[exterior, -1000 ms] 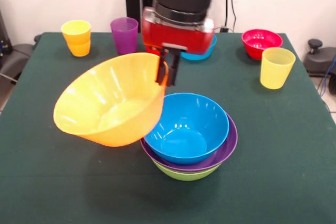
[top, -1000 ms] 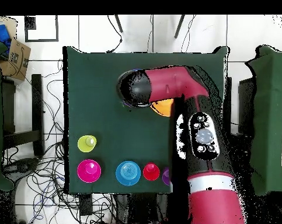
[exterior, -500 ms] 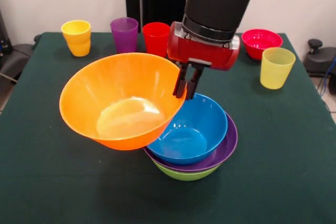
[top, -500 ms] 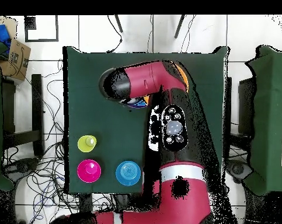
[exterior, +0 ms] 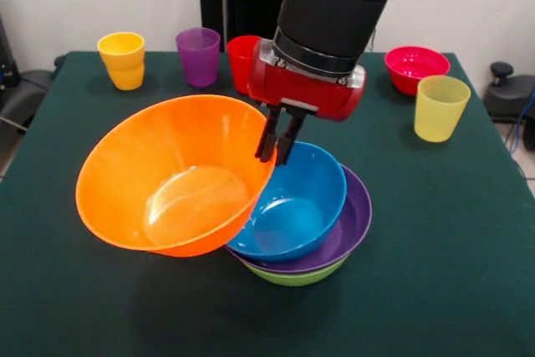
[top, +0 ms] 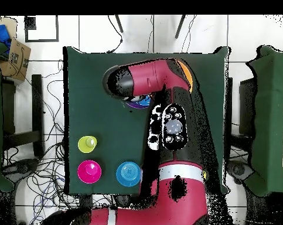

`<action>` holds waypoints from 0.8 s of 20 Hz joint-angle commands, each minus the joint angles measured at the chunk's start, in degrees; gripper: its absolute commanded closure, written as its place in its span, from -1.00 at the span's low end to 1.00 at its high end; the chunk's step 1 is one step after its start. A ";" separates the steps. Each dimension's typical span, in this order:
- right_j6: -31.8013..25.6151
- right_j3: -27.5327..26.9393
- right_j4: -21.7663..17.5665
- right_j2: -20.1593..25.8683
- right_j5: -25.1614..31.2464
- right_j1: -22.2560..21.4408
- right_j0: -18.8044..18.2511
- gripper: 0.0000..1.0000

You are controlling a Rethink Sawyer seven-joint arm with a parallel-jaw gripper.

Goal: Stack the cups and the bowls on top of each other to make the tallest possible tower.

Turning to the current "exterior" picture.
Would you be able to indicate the black floor device with knob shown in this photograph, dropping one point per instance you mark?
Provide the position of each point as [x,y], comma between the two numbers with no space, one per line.
[510,98]

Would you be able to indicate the dark green tablecloth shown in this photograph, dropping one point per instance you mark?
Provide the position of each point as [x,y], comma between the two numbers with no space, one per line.
[125,315]

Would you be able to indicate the large orange bowl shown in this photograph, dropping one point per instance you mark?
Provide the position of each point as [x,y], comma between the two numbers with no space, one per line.
[167,173]

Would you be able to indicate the purple bowl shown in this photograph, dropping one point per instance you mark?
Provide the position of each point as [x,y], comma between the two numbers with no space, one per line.
[355,215]

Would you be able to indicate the large blue bowl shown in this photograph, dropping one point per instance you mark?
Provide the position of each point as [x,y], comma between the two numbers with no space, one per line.
[301,206]

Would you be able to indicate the orange yellow cup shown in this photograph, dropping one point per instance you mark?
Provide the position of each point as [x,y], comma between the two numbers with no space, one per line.
[123,64]

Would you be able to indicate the small red bowl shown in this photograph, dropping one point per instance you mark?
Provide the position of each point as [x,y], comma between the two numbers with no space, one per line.
[418,68]

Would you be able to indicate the pale yellow translucent cup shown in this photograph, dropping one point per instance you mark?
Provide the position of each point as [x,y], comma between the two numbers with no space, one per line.
[439,114]

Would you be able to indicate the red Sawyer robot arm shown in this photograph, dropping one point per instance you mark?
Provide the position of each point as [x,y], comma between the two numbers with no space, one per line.
[334,1]

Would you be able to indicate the green bowl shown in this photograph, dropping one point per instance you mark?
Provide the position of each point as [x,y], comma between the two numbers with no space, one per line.
[301,279]

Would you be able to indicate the red cup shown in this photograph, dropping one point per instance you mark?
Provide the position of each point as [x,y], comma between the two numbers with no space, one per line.
[239,64]

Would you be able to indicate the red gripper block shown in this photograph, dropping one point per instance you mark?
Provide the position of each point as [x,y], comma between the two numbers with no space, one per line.
[301,89]

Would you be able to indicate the purple cup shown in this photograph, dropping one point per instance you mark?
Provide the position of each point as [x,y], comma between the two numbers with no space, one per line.
[198,60]

